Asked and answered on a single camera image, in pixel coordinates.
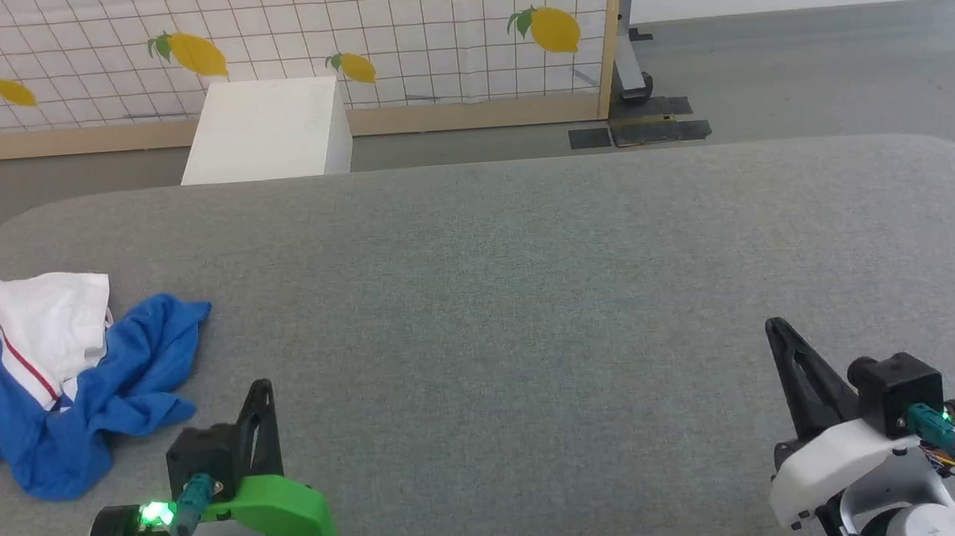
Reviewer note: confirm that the blue and white shirt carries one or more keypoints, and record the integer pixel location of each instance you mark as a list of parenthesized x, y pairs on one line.
[(77, 430)]

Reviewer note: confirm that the black floor tape patch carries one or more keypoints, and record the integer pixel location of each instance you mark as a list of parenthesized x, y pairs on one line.
[(590, 138), (661, 131)]

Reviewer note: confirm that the grey fabric sofa cushion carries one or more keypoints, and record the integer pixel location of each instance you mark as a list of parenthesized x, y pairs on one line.
[(531, 315)]

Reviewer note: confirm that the lemon print tiled partition panel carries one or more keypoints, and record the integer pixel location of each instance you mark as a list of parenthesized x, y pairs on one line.
[(426, 19)]

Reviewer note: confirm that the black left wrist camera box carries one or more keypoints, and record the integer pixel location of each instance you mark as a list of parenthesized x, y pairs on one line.
[(205, 455)]

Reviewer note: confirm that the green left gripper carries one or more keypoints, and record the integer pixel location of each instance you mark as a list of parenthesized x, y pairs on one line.
[(284, 508)]

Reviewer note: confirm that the white rolling whiteboard partition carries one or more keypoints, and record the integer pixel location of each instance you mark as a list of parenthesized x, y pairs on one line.
[(629, 55)]

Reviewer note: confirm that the white rectangular box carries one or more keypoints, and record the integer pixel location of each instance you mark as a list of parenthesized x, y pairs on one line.
[(267, 140)]

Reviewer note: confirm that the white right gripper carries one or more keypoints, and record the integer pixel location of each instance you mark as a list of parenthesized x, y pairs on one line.
[(827, 462)]

